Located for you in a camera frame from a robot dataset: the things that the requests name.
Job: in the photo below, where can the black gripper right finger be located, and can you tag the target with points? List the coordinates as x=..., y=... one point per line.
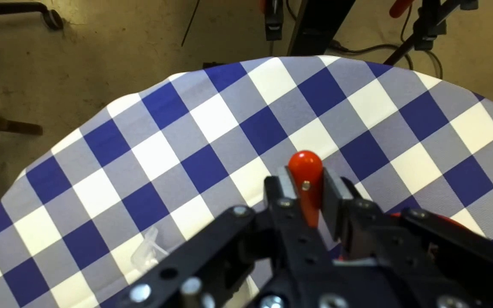
x=360, y=227

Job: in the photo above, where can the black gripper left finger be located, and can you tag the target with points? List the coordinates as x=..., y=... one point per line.
x=283, y=227

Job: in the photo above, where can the blue white checkered tablecloth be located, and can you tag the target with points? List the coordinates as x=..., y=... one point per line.
x=172, y=142

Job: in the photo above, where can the black robot stand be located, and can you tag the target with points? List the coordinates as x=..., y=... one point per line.
x=321, y=22

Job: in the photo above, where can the black clamp orange tip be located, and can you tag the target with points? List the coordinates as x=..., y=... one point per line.
x=399, y=7

